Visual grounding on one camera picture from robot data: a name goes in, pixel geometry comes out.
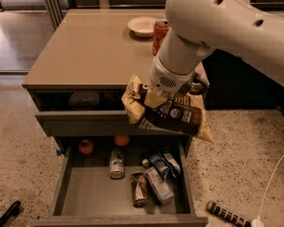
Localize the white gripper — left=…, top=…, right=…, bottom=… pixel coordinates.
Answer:
left=144, top=56, right=209, bottom=108

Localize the brown chip bag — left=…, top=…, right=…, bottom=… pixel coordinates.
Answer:
left=121, top=75, right=214, bottom=143

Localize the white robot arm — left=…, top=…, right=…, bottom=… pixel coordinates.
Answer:
left=150, top=0, right=284, bottom=108

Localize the top drawer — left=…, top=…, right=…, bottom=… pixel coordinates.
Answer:
left=36, top=111, right=193, bottom=137

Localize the blue snack bag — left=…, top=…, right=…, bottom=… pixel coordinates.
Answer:
left=144, top=148, right=181, bottom=181

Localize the grey drawer cabinet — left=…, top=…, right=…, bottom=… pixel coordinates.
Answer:
left=22, top=9, right=211, bottom=227

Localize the open middle drawer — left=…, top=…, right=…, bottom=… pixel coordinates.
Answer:
left=34, top=135, right=208, bottom=227

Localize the orange fruit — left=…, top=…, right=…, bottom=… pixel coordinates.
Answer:
left=114, top=135, right=130, bottom=147

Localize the white bowl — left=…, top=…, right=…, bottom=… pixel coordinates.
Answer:
left=127, top=16, right=156, bottom=38

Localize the orange soda can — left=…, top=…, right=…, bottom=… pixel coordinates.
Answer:
left=152, top=19, right=169, bottom=55

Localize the dark round object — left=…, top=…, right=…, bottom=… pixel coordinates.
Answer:
left=68, top=91, right=100, bottom=110

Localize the white green soda can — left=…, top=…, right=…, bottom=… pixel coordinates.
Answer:
left=110, top=148, right=125, bottom=180

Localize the red apple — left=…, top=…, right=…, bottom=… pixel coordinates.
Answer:
left=78, top=139, right=95, bottom=155

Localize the brown gold can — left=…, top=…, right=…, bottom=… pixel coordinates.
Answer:
left=131, top=172, right=148, bottom=207

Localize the white plastic bottle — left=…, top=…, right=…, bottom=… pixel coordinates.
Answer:
left=142, top=159, right=174, bottom=205

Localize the blue tape piece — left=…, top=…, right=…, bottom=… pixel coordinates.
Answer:
left=56, top=149, right=64, bottom=156

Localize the black rod on floor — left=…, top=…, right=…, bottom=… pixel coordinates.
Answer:
left=0, top=201, right=21, bottom=227

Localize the black striped handle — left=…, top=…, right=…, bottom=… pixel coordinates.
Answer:
left=206, top=201, right=252, bottom=227

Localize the white cable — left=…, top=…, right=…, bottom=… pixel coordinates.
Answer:
left=251, top=141, right=284, bottom=227

